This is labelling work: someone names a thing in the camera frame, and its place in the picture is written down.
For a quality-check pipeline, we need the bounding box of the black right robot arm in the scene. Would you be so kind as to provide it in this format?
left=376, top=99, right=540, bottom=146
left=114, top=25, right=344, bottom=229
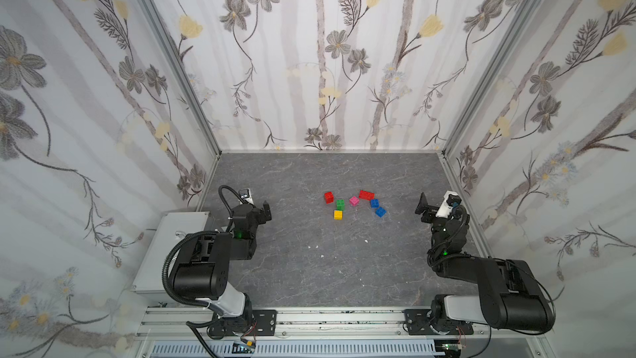
left=415, top=191, right=556, bottom=336

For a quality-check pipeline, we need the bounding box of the aluminium frame rail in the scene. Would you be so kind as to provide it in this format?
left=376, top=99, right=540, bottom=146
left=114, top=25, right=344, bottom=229
left=133, top=306, right=548, bottom=344

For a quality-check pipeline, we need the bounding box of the long red lego brick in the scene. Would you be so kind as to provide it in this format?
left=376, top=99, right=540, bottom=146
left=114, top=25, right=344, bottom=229
left=359, top=190, right=375, bottom=201

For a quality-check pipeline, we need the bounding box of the small red lego brick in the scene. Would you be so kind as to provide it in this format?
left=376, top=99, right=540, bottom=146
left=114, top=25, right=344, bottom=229
left=324, top=192, right=335, bottom=204

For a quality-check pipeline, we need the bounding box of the black corrugated cable conduit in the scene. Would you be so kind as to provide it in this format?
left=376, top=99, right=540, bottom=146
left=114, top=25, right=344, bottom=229
left=161, top=230, right=220, bottom=307

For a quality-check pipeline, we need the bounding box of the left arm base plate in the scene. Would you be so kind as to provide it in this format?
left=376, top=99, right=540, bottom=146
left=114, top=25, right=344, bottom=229
left=206, top=309, right=278, bottom=340

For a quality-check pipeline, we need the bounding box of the white slotted cable duct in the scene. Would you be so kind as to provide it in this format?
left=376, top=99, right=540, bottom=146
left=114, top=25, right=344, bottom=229
left=148, top=340, right=447, bottom=358

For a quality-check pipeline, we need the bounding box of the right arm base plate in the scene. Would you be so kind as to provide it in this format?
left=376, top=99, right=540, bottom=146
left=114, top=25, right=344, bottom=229
left=403, top=308, right=474, bottom=336

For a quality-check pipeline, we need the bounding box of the grey metal control box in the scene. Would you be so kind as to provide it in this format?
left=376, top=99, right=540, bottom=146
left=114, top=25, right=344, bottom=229
left=132, top=211, right=210, bottom=303

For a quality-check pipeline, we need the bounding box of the small green circuit board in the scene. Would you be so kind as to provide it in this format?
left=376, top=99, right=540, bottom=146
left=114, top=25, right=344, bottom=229
left=232, top=341, right=256, bottom=354

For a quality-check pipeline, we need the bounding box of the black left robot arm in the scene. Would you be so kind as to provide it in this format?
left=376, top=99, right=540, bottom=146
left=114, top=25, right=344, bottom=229
left=161, top=202, right=273, bottom=338

